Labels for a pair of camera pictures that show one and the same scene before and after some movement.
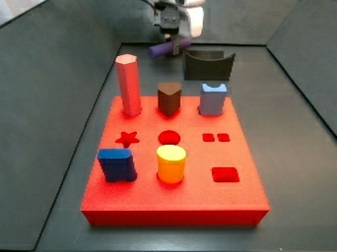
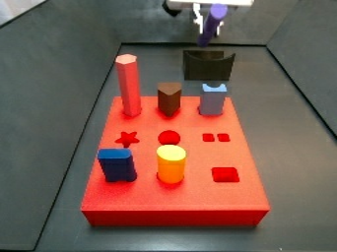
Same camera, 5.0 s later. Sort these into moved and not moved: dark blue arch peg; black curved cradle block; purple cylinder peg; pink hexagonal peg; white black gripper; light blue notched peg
Moved: purple cylinder peg; white black gripper
Not moved: dark blue arch peg; black curved cradle block; pink hexagonal peg; light blue notched peg
